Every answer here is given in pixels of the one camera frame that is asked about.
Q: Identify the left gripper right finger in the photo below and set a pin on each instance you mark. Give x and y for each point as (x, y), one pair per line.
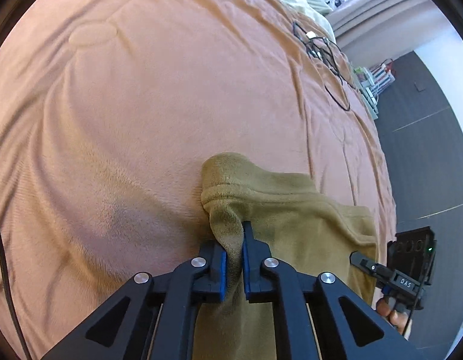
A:
(257, 288)

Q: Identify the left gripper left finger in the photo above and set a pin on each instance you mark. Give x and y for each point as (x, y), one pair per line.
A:
(212, 284)

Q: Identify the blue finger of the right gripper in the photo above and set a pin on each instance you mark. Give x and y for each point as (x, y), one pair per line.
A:
(369, 266)

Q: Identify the olive green cloth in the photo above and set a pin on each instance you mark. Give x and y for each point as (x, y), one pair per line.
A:
(302, 227)

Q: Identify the person's right hand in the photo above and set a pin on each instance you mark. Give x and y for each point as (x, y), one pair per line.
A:
(400, 321)

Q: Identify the books on cabinet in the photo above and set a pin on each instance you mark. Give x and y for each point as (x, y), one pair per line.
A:
(379, 77)

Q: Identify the white bedside cabinet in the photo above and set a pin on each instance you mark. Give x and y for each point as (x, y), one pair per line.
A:
(368, 93)

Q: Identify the orange bed blanket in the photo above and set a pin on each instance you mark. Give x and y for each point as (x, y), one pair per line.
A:
(110, 108)

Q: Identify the beige curtain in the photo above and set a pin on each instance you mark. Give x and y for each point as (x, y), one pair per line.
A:
(371, 31)

